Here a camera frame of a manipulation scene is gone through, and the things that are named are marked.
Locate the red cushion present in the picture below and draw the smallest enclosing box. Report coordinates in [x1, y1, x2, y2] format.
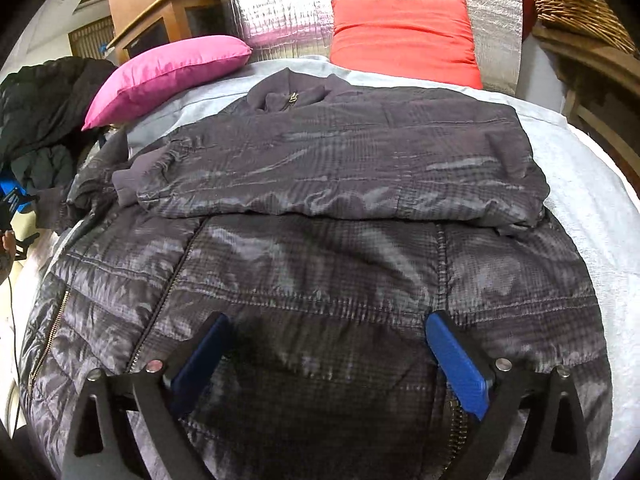
[329, 0, 483, 89]

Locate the wicker basket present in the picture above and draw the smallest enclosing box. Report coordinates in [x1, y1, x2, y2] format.
[534, 0, 639, 56]

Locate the grey bed sheet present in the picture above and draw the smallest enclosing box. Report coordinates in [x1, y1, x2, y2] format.
[8, 54, 640, 480]

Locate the black puffer jacket pile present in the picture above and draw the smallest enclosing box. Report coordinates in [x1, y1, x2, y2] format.
[1, 56, 127, 233]

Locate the pink pillow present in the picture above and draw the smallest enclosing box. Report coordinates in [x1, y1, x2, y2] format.
[82, 35, 252, 130]

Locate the wooden cabinet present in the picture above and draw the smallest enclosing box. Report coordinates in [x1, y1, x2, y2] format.
[108, 0, 227, 64]

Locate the wooden shelf table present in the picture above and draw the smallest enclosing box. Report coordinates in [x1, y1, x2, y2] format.
[533, 25, 639, 190]

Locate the dark quilted zip jacket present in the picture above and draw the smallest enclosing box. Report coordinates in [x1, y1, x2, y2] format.
[19, 66, 614, 480]

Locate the person's left hand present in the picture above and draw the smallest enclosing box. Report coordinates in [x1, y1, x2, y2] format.
[0, 231, 16, 283]

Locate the blue garment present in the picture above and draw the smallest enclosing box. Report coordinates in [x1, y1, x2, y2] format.
[1, 178, 36, 223]

